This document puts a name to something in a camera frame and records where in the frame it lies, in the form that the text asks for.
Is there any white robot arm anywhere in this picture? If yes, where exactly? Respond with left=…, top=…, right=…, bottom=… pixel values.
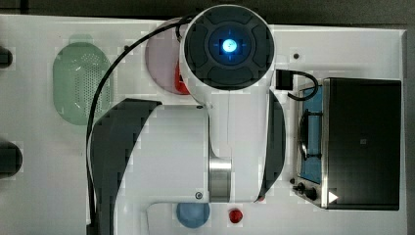
left=88, top=5, right=285, bottom=235

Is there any red ketchup bottle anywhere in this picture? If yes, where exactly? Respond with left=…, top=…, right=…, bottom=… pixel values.
left=174, top=64, right=190, bottom=95

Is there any pink round plate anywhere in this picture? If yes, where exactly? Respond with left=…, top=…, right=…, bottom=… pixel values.
left=145, top=27, right=181, bottom=95

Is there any blue bowl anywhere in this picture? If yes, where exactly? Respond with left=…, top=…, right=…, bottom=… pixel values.
left=176, top=203, right=210, bottom=229

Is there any small red strawberry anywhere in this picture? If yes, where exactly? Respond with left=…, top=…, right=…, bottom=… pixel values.
left=228, top=209, right=244, bottom=224

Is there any green perforated colander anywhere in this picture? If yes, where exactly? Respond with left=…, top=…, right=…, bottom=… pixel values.
left=53, top=42, right=110, bottom=125

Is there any black toaster oven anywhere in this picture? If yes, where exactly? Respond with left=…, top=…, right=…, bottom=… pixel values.
left=292, top=77, right=401, bottom=211

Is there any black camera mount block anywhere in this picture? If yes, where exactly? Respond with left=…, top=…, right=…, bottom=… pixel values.
left=275, top=70, right=294, bottom=90

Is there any black cylinder post lower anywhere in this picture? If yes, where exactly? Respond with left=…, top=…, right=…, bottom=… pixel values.
left=0, top=141, right=23, bottom=178

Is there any black cylinder post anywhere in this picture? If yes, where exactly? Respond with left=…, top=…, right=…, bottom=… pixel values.
left=0, top=141, right=23, bottom=178
left=0, top=47, right=13, bottom=69

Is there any black cylinder post upper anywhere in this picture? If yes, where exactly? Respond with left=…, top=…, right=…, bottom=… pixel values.
left=0, top=47, right=13, bottom=69

